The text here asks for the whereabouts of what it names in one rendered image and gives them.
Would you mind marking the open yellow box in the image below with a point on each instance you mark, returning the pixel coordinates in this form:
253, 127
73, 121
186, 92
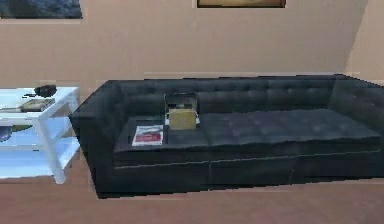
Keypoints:
182, 118

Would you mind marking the yellow framed picture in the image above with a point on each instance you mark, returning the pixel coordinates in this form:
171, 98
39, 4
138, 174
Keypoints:
240, 3

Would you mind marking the dark blue framed picture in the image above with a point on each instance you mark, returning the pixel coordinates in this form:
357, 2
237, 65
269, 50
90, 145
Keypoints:
40, 7

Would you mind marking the olive flat book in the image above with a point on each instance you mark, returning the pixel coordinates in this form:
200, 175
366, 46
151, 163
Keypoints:
35, 105

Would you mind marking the red and white magazine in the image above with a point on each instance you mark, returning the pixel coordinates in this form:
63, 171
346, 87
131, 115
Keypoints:
148, 135

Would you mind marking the white shelf table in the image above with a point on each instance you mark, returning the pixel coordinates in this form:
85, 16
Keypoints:
50, 133

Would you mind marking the small black object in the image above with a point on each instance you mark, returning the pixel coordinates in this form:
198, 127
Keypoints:
45, 90

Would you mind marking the dark blue tufted sofa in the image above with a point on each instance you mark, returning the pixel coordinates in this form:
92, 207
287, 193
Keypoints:
266, 133

